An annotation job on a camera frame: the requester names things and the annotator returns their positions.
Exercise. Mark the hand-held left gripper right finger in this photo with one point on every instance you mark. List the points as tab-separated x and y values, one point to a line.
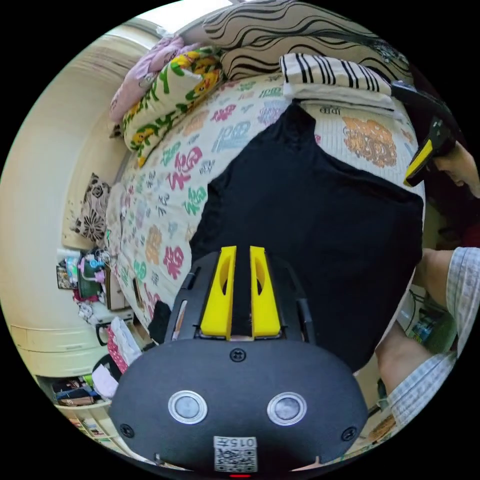
267	311

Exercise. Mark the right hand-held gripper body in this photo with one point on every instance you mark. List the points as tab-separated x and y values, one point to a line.
437	108

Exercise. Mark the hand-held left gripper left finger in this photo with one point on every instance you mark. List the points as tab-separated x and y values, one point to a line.
215	311

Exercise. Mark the black t-shirt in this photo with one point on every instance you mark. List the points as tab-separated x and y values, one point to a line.
300	210

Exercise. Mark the person's right hand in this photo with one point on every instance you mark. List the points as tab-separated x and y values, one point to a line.
463	165

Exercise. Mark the pink dotted bag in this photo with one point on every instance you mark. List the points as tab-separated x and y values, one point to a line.
122	343

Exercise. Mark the pile of clothes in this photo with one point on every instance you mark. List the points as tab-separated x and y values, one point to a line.
337	80

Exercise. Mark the bed with printed sheet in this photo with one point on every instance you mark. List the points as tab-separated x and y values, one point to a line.
168	176

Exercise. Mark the person's body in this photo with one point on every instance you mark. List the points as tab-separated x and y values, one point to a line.
423	337

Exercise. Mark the black white floral cushion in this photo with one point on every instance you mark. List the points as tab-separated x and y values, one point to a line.
93	206

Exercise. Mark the low shelf with books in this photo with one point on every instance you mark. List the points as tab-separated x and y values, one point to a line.
80	408

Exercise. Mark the wavy striped quilt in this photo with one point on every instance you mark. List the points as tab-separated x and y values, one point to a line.
285	30

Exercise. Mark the pillow with yellow green print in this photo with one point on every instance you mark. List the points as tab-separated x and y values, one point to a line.
168	97

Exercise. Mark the pink blanket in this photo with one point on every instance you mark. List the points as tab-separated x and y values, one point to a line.
140	71

